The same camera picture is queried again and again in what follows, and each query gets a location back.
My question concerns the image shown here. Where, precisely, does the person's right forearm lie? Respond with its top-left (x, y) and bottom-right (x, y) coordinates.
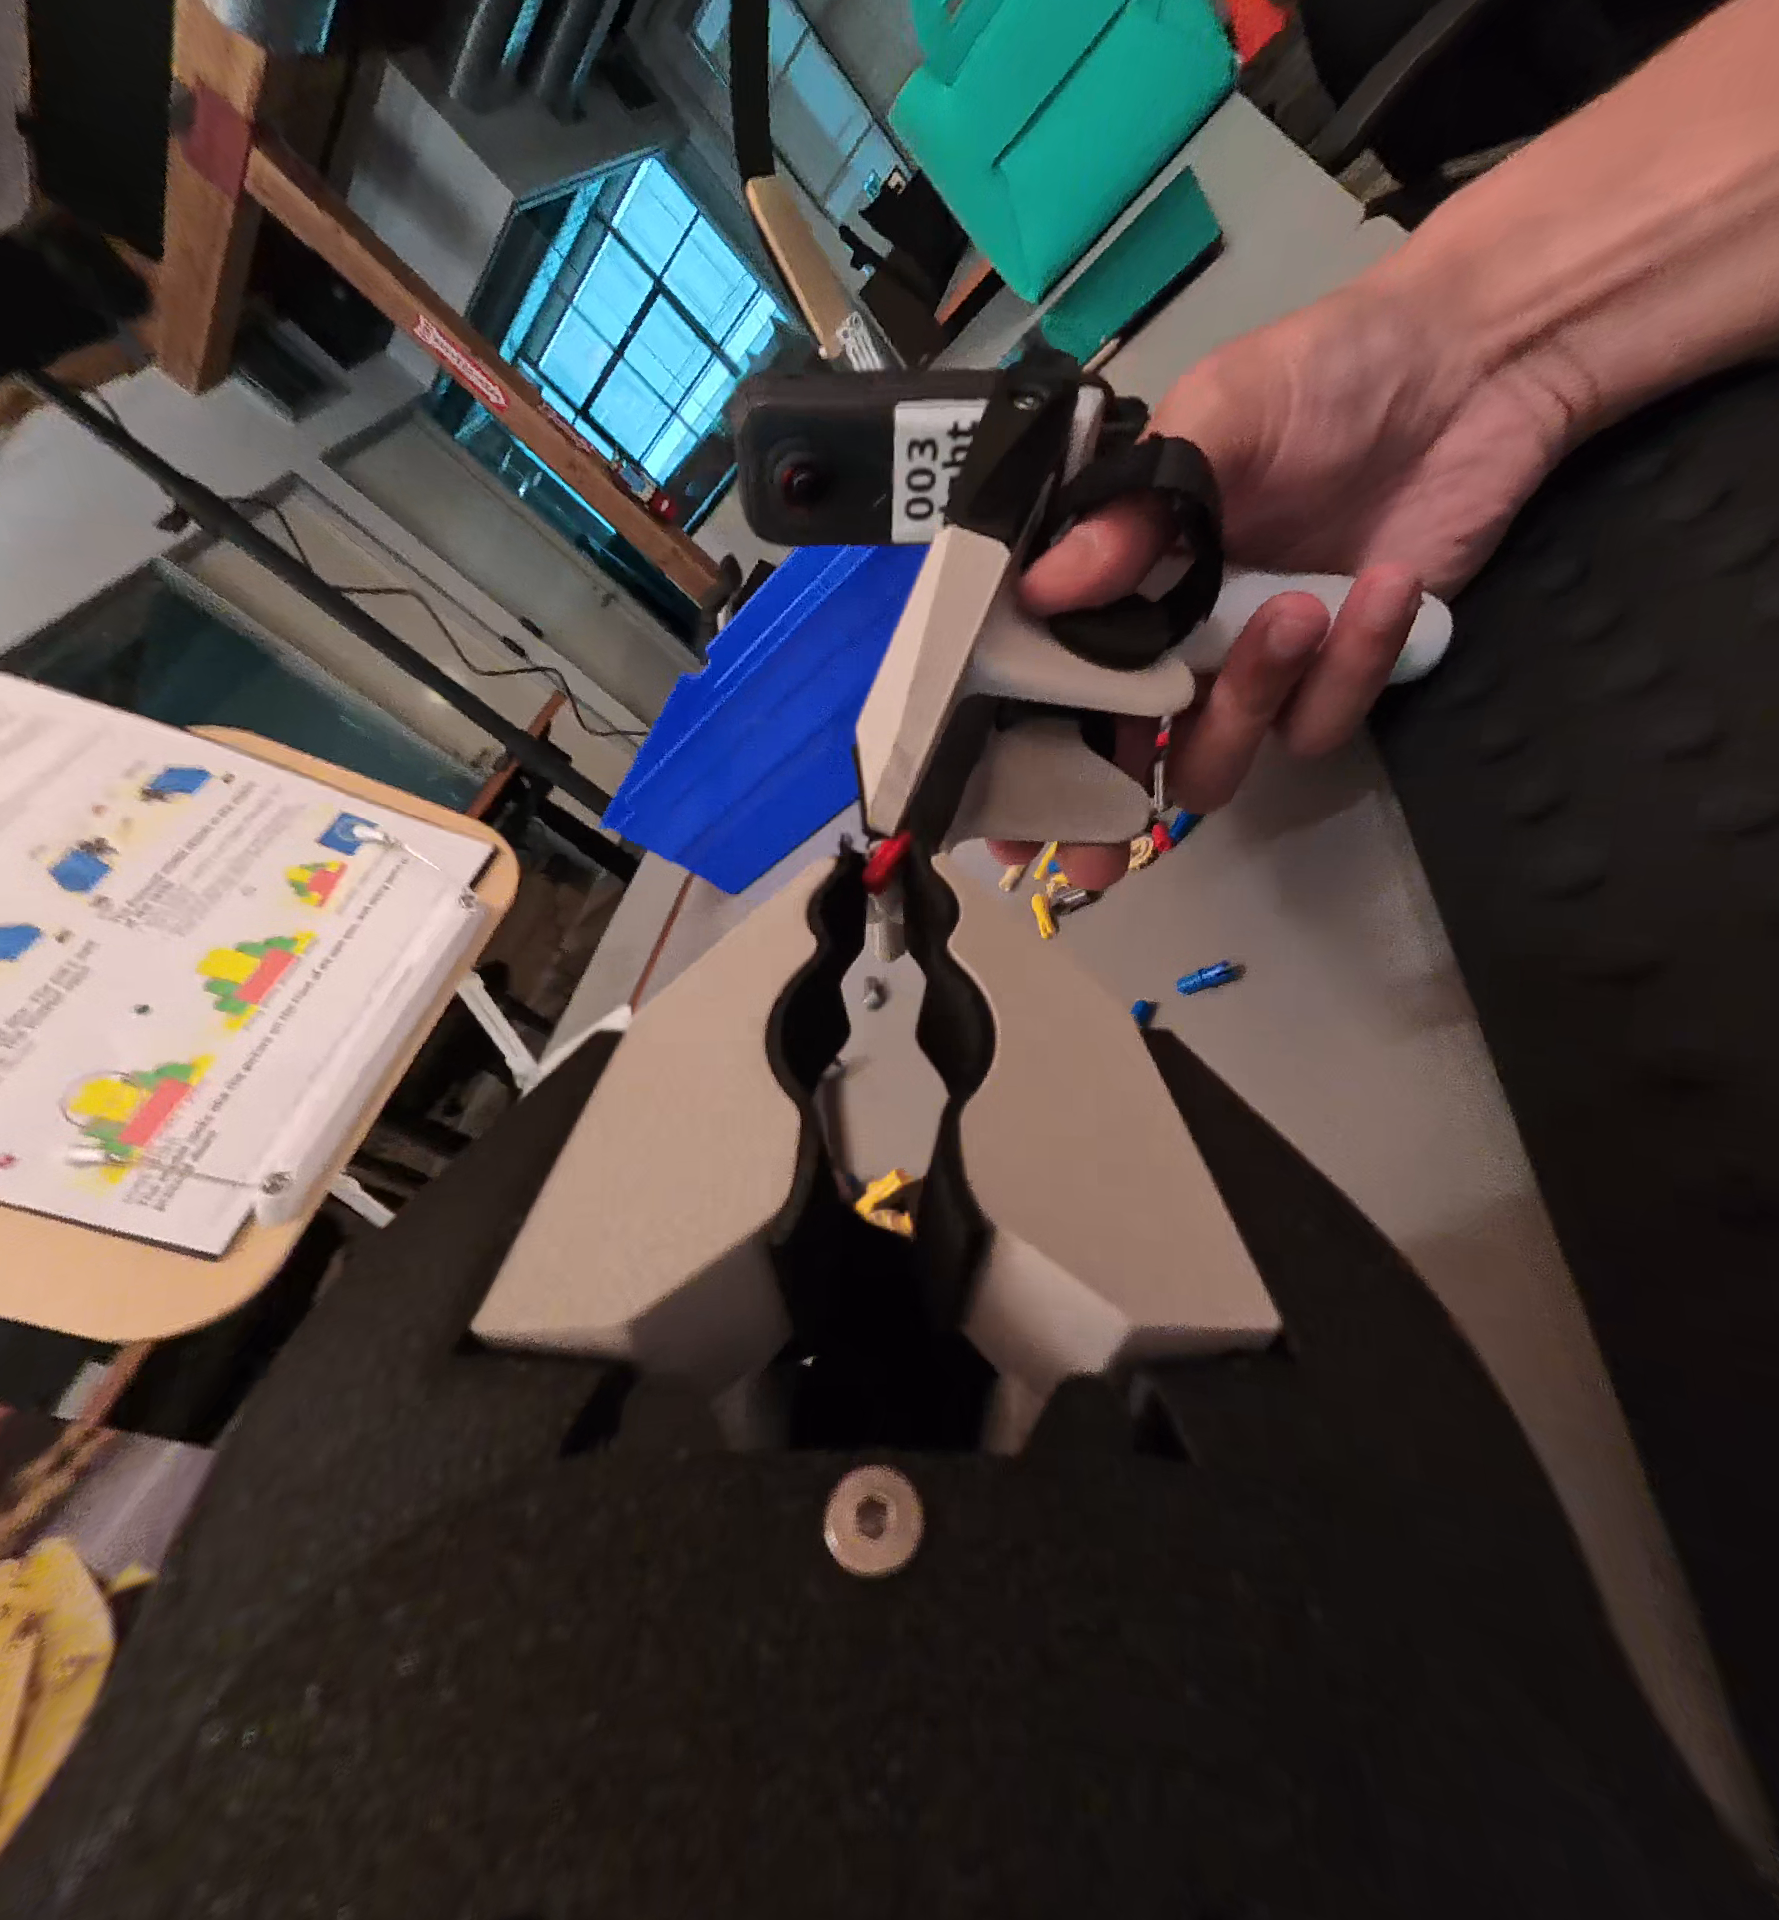
top-left (1406, 0), bottom-right (1779, 452)

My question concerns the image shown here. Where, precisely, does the teal plastic crate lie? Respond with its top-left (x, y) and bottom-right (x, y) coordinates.
top-left (890, 0), bottom-right (1240, 304)

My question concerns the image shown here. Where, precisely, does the blue plastic bin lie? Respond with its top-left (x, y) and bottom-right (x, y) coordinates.
top-left (601, 540), bottom-right (930, 897)

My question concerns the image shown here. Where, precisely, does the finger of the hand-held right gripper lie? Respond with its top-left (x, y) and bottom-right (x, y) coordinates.
top-left (852, 532), bottom-right (1010, 847)

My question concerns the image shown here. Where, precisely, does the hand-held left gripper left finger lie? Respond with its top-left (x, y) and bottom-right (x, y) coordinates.
top-left (469, 855), bottom-right (872, 1448)

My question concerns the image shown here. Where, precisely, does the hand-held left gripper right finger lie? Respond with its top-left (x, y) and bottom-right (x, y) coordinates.
top-left (903, 862), bottom-right (1284, 1454)

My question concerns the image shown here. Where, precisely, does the black metal rail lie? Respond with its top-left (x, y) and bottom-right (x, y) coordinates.
top-left (15, 364), bottom-right (638, 822)

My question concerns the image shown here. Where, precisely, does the printed instruction sheet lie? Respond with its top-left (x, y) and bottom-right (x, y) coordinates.
top-left (0, 651), bottom-right (495, 1257)

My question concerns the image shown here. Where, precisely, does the black cable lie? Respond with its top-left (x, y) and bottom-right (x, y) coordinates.
top-left (247, 500), bottom-right (653, 747)

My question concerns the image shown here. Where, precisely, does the wooden board desk stand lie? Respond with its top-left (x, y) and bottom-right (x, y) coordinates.
top-left (743, 172), bottom-right (902, 375)

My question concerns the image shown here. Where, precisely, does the person's right hand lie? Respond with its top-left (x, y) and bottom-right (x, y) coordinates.
top-left (986, 226), bottom-right (1580, 894)

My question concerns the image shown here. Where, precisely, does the small paned window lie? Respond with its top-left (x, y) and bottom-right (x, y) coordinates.
top-left (502, 154), bottom-right (789, 485)

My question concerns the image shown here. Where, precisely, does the light wooden side table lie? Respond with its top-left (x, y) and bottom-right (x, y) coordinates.
top-left (0, 722), bottom-right (520, 1343)

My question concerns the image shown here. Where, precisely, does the pile of colourful lego pieces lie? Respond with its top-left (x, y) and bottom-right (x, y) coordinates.
top-left (997, 717), bottom-right (1209, 943)

